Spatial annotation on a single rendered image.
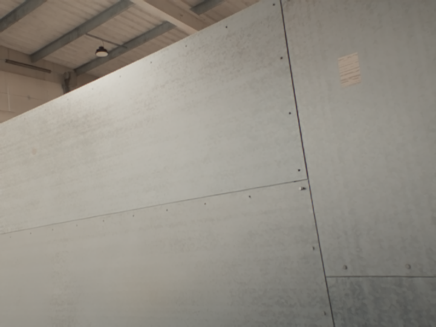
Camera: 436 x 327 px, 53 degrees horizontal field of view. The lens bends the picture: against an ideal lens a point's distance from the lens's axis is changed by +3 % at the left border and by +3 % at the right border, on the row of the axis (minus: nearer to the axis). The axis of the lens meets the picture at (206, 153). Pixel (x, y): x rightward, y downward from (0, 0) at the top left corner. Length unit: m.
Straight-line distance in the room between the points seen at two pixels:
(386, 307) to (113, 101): 1.17
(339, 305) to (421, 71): 0.60
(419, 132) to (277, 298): 0.57
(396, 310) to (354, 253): 0.15
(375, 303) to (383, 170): 0.31
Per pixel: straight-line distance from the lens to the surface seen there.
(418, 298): 1.14
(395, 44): 1.17
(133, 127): 1.62
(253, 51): 1.33
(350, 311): 1.19
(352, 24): 1.22
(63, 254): 1.95
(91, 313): 1.84
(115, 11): 10.98
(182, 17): 10.66
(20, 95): 12.97
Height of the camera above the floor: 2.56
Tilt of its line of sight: 10 degrees up
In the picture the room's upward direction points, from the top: 7 degrees counter-clockwise
